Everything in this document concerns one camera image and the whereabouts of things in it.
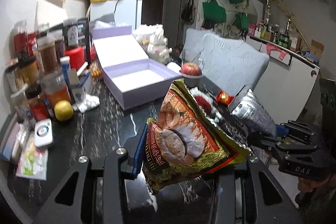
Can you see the red plastic container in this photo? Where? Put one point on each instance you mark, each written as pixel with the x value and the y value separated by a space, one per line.
pixel 77 57

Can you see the light blue leaf-embossed cushion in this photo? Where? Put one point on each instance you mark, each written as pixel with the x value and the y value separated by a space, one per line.
pixel 229 63

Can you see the person's right hand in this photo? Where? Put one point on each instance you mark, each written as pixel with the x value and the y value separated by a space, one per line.
pixel 307 185

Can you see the clear glass mug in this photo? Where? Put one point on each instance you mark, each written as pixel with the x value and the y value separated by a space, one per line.
pixel 188 56

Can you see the crumpled white tissue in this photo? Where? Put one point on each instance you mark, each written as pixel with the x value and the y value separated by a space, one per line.
pixel 89 102

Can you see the red apple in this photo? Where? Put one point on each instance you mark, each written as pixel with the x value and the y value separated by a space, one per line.
pixel 191 69

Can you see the small red snack packet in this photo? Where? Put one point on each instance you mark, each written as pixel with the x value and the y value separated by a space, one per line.
pixel 224 98

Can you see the yellow-green fruit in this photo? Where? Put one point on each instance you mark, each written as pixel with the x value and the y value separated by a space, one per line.
pixel 63 111

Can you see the white cartoon teapot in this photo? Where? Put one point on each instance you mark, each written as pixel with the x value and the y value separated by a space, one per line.
pixel 157 49

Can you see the lavender open gift box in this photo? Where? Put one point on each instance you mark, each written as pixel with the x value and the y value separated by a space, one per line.
pixel 131 76

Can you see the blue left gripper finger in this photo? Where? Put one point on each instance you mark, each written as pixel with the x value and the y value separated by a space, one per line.
pixel 139 152

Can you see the blue white medicine box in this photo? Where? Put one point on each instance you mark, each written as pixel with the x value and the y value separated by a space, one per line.
pixel 79 85

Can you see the blue tube white cap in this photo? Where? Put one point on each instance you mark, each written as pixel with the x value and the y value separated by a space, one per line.
pixel 65 66

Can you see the orange-filled plastic jar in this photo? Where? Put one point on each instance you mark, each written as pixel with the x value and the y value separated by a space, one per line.
pixel 55 88

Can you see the white small device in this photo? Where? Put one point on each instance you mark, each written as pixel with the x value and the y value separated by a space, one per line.
pixel 43 135

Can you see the black printed snack bag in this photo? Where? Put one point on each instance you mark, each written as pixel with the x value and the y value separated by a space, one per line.
pixel 83 35

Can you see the silver foil snack bag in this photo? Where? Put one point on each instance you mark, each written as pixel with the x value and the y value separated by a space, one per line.
pixel 247 108

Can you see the white mini fridge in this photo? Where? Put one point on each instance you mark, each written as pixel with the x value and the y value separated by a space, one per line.
pixel 119 12

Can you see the colourful oatmeal snack bag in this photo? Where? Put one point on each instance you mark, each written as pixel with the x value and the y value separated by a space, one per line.
pixel 189 138

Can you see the brown spice jar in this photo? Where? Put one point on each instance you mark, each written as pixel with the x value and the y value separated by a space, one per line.
pixel 46 48

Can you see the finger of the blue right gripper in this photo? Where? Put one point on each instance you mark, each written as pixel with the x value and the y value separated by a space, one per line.
pixel 281 131

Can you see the green tote bag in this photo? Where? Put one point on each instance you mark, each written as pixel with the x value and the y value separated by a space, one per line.
pixel 214 12

